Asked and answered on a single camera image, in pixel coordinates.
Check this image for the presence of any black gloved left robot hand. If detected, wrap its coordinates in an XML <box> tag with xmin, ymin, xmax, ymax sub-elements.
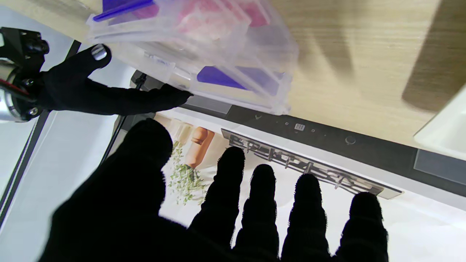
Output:
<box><xmin>38</xmin><ymin>118</ymin><xmax>389</xmax><ymax>262</ymax></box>

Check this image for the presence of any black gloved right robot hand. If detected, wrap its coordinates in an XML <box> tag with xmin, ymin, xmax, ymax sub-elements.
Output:
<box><xmin>36</xmin><ymin>44</ymin><xmax>193</xmax><ymax>116</ymax></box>

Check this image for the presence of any pink bacon slab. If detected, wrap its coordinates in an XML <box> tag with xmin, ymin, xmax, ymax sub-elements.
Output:
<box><xmin>175</xmin><ymin>0</ymin><xmax>272</xmax><ymax>41</ymax></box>

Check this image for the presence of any clear container with blue clips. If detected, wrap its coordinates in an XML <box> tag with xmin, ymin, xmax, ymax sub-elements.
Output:
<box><xmin>87</xmin><ymin>0</ymin><xmax>300</xmax><ymax>116</ymax></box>

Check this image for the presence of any cream rectangular tray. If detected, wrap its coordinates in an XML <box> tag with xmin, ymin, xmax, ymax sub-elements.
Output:
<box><xmin>413</xmin><ymin>86</ymin><xmax>466</xmax><ymax>160</ymax></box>

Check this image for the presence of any black backdrop stand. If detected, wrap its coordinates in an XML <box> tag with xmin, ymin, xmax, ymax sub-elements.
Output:
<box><xmin>100</xmin><ymin>71</ymin><xmax>153</xmax><ymax>164</ymax></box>

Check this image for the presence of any printed kitchen backdrop cloth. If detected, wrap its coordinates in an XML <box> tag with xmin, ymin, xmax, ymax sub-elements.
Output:
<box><xmin>102</xmin><ymin>106</ymin><xmax>466</xmax><ymax>262</ymax></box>

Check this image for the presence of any red black right arm cable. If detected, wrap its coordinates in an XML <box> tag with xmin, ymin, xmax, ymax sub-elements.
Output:
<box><xmin>0</xmin><ymin>78</ymin><xmax>28</xmax><ymax>100</ymax></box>

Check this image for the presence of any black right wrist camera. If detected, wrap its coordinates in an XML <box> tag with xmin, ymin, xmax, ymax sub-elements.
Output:
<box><xmin>0</xmin><ymin>27</ymin><xmax>50</xmax><ymax>79</ymax></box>

